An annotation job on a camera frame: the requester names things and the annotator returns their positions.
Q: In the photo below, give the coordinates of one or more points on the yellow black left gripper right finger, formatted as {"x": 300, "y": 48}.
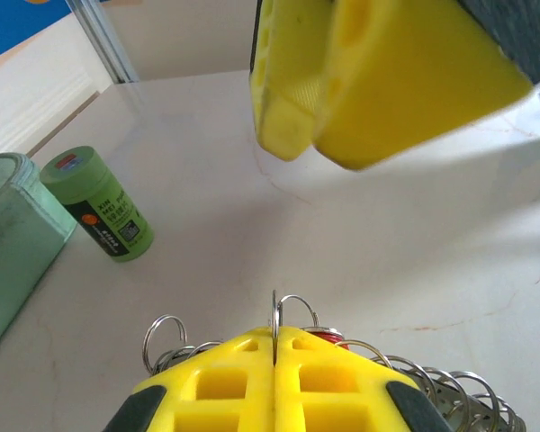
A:
{"x": 292, "y": 396}

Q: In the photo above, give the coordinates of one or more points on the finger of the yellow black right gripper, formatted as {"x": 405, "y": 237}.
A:
{"x": 288, "y": 67}
{"x": 409, "y": 76}

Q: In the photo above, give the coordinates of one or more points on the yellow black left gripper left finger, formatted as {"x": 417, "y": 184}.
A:
{"x": 256, "y": 396}

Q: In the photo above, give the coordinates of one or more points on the metal keyring with small rings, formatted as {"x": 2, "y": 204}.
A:
{"x": 450, "y": 405}

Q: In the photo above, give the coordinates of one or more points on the green cylindrical bottle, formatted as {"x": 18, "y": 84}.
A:
{"x": 103, "y": 211}

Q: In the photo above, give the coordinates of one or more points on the mint green zip case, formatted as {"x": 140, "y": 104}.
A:
{"x": 13, "y": 252}

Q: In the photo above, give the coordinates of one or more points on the aluminium frame post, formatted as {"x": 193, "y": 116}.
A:
{"x": 110, "y": 45}

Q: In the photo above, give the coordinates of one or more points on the blue floral wall panel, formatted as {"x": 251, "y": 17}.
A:
{"x": 9, "y": 27}

